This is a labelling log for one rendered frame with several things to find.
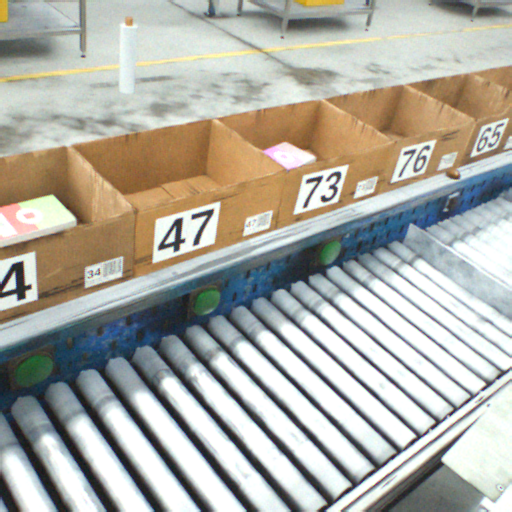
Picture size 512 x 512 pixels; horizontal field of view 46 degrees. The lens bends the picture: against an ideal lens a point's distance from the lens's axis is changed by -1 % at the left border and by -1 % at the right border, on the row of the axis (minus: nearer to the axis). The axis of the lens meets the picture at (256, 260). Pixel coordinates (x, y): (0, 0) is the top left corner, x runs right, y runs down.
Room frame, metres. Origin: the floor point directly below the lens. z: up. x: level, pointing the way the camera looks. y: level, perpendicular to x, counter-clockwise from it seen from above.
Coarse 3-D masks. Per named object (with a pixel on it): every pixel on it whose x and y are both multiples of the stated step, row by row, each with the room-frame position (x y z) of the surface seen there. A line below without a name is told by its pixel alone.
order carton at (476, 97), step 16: (432, 80) 2.11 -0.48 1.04; (448, 80) 2.18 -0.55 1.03; (464, 80) 2.26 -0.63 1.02; (480, 80) 2.23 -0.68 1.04; (432, 96) 2.13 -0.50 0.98; (448, 96) 2.21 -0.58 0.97; (464, 96) 2.26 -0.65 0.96; (480, 96) 2.22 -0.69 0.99; (496, 96) 2.18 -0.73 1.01; (464, 112) 2.24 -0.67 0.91; (480, 112) 2.20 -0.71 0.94; (496, 112) 2.16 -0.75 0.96; (480, 128) 1.82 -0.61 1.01; (464, 160) 1.81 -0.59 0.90; (480, 160) 1.89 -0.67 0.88
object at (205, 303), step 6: (210, 288) 1.01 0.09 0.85; (204, 294) 0.99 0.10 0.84; (210, 294) 1.00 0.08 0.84; (216, 294) 1.01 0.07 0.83; (198, 300) 0.98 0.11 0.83; (204, 300) 0.99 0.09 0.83; (210, 300) 1.00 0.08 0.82; (216, 300) 1.01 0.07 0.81; (198, 306) 0.98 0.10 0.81; (204, 306) 0.99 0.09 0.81; (210, 306) 1.00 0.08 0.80; (198, 312) 0.98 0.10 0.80; (204, 312) 0.99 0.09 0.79; (210, 312) 1.00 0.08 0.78
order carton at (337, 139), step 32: (256, 128) 1.54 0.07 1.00; (288, 128) 1.63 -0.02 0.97; (320, 128) 1.69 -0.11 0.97; (352, 128) 1.61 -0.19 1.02; (320, 160) 1.30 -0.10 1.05; (352, 160) 1.39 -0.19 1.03; (384, 160) 1.49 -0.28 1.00; (288, 192) 1.24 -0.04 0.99; (352, 192) 1.42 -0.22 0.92; (288, 224) 1.26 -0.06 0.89
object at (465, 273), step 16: (416, 240) 1.48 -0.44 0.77; (432, 240) 1.45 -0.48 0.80; (432, 256) 1.44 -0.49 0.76; (448, 256) 1.41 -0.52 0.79; (448, 272) 1.40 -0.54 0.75; (464, 272) 1.37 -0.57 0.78; (480, 272) 1.34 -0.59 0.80; (480, 288) 1.33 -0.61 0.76; (496, 288) 1.30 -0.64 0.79; (496, 304) 1.29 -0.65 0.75
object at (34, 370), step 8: (32, 360) 0.71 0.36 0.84; (40, 360) 0.72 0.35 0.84; (48, 360) 0.73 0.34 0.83; (24, 368) 0.70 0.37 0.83; (32, 368) 0.71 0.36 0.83; (40, 368) 0.72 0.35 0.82; (48, 368) 0.73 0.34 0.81; (16, 376) 0.69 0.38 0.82; (24, 376) 0.70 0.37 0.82; (32, 376) 0.71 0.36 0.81; (40, 376) 0.72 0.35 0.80; (48, 376) 0.73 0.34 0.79; (24, 384) 0.70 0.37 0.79; (32, 384) 0.71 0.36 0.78
